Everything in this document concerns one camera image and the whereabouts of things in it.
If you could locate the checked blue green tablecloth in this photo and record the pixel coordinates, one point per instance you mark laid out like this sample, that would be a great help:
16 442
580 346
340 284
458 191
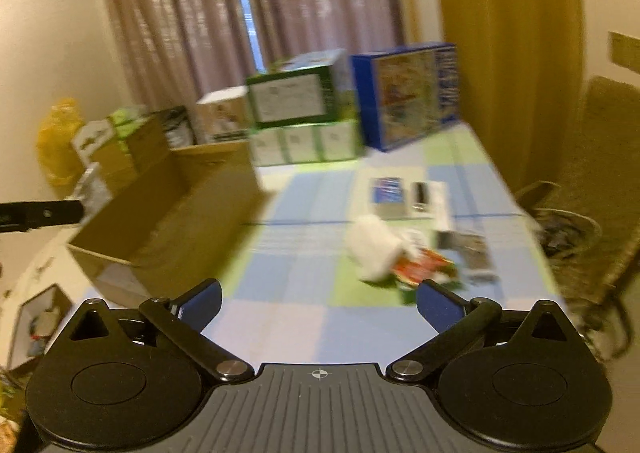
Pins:
325 273

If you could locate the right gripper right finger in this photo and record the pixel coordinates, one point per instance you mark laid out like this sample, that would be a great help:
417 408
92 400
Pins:
460 324

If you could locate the quilted brown chair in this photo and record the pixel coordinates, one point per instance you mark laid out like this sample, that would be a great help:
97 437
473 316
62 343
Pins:
587 221

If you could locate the long white medicine box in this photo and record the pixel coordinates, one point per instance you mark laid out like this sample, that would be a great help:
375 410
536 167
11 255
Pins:
440 206

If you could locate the blue label tissue pack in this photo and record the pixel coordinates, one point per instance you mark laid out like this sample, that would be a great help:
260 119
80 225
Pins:
388 197

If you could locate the grey foil sachet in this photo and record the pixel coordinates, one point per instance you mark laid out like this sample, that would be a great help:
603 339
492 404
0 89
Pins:
472 248

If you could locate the ochre side curtain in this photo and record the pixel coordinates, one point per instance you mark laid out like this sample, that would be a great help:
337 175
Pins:
520 65

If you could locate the red snack packet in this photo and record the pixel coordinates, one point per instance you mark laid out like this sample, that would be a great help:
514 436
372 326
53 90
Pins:
429 265

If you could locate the yellow plastic bag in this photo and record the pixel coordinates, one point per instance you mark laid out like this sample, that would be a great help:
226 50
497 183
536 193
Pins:
57 157

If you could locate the white knitted glove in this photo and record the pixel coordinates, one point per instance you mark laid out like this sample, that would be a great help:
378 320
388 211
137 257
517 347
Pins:
374 247

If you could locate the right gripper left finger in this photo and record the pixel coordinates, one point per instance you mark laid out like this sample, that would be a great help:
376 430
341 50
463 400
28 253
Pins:
182 320

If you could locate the stacked cardboard boxes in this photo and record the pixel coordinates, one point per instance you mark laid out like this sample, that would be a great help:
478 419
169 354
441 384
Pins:
129 141

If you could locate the green milk carton box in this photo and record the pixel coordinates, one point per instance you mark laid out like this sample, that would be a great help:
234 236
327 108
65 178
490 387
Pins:
305 89

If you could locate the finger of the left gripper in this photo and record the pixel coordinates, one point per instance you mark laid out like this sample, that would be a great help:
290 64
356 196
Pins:
26 216

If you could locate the green white tissue pack bundle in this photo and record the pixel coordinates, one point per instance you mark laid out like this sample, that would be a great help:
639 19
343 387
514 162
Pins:
306 143

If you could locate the open brown cardboard box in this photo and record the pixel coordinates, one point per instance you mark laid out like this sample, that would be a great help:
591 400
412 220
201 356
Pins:
172 227

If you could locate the mauve window curtain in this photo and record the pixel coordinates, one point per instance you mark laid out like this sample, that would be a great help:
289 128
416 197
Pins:
175 51

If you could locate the blue milk carton box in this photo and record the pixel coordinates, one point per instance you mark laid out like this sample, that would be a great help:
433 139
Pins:
406 92

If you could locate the white photo printed box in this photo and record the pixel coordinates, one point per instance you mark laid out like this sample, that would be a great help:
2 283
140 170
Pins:
221 116

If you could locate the black lighter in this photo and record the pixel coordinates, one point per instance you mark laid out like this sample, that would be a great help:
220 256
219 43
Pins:
419 196

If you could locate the wooden wall strips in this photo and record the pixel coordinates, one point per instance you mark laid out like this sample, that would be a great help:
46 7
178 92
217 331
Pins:
413 21

